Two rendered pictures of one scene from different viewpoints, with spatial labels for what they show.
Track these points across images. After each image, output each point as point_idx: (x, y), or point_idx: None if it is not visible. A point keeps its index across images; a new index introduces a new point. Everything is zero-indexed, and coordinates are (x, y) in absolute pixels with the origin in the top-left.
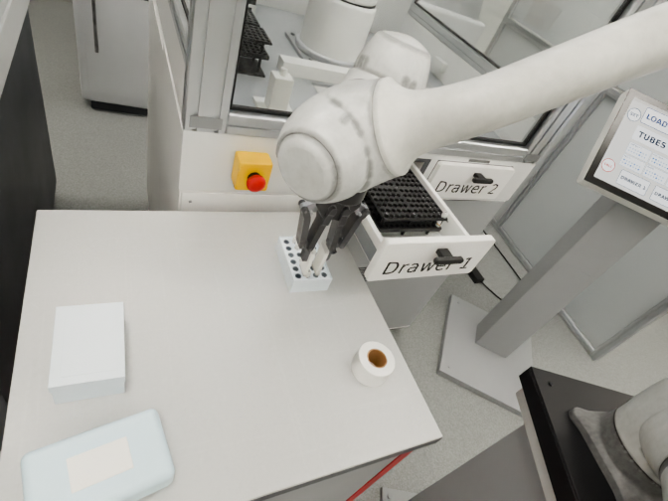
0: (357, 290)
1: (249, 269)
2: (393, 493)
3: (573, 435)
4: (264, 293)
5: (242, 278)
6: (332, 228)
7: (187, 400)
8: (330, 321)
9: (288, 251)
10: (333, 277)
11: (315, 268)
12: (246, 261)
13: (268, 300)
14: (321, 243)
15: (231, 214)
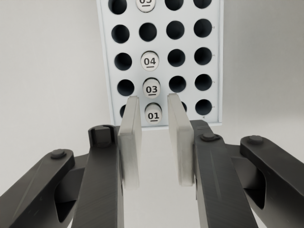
0: (290, 112)
1: (24, 48)
2: None
3: None
4: (60, 118)
5: (8, 77)
6: (203, 225)
7: None
8: (192, 186)
9: (115, 21)
10: (242, 72)
11: (169, 125)
12: (16, 20)
13: (68, 136)
14: (177, 135)
15: None
